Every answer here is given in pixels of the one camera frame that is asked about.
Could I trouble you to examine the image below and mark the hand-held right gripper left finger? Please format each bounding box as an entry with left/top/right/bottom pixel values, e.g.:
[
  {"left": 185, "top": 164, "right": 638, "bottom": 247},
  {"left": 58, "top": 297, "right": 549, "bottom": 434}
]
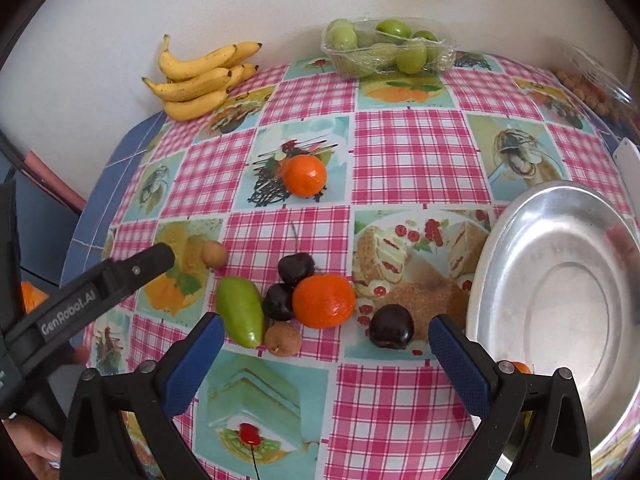
[{"left": 60, "top": 311, "right": 226, "bottom": 480}]

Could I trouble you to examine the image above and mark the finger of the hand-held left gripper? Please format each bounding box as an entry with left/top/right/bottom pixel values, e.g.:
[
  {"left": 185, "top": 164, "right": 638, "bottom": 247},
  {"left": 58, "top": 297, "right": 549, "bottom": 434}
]
[{"left": 5, "top": 242, "right": 176, "bottom": 383}]

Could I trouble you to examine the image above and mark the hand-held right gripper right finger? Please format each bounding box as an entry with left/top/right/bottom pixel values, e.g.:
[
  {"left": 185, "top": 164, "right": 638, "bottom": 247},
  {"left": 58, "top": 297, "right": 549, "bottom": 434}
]
[{"left": 428, "top": 314, "right": 593, "bottom": 480}]

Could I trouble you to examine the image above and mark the green mango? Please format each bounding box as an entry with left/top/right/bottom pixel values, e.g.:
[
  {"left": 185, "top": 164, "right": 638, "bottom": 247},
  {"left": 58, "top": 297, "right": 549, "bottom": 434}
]
[{"left": 216, "top": 276, "right": 266, "bottom": 349}]

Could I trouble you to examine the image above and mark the brown longan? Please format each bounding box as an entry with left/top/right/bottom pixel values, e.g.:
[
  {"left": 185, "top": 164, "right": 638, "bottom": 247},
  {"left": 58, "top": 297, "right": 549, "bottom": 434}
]
[
  {"left": 264, "top": 322, "right": 303, "bottom": 358},
  {"left": 201, "top": 241, "right": 228, "bottom": 270}
]

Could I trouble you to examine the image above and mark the round metal bowl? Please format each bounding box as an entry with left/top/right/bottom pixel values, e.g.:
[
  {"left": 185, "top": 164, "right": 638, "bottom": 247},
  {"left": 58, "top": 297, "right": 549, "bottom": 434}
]
[{"left": 466, "top": 180, "right": 640, "bottom": 471}]

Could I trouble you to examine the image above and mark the dark cherry with stem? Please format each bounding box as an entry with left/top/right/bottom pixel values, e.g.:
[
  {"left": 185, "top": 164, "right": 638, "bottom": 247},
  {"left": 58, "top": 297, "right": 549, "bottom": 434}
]
[{"left": 277, "top": 221, "right": 317, "bottom": 285}]

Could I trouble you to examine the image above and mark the person's left hand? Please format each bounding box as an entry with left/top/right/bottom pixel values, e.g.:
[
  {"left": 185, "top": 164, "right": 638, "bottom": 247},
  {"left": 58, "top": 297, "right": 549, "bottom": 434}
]
[{"left": 0, "top": 414, "right": 63, "bottom": 471}]

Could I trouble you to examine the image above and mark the orange object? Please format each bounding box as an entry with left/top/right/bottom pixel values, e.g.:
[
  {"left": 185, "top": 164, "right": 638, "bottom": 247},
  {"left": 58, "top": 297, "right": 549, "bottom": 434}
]
[{"left": 20, "top": 281, "right": 50, "bottom": 313}]

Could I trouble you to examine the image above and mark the pink bar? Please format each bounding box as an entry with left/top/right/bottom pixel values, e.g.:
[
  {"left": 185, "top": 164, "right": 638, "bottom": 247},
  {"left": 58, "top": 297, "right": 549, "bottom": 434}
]
[{"left": 25, "top": 152, "right": 88, "bottom": 213}]

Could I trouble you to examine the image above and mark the yellow banana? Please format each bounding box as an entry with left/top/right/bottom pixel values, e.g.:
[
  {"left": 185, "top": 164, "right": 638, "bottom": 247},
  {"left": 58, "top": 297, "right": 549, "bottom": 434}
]
[
  {"left": 222, "top": 41, "right": 263, "bottom": 68},
  {"left": 158, "top": 35, "right": 240, "bottom": 82},
  {"left": 162, "top": 87, "right": 231, "bottom": 122},
  {"left": 227, "top": 62, "right": 260, "bottom": 92},
  {"left": 141, "top": 66, "right": 233, "bottom": 102}
]

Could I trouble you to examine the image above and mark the checkered printed tablecloth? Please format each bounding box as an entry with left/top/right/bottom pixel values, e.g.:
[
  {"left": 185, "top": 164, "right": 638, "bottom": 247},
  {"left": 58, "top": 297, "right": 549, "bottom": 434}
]
[{"left": 70, "top": 50, "right": 640, "bottom": 480}]

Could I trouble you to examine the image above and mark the clear plastic longan box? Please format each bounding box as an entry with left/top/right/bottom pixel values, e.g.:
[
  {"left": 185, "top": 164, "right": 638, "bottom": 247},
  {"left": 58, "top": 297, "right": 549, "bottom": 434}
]
[{"left": 550, "top": 42, "right": 640, "bottom": 123}]

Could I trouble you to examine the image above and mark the clear plastic wrapped tray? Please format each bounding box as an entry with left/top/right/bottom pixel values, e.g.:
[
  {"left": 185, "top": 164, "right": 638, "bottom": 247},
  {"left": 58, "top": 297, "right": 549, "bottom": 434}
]
[{"left": 321, "top": 17, "right": 458, "bottom": 79}]

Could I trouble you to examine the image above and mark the pile of green plums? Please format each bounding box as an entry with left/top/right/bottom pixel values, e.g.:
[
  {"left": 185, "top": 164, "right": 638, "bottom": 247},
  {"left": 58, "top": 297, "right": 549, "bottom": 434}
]
[{"left": 326, "top": 19, "right": 441, "bottom": 73}]

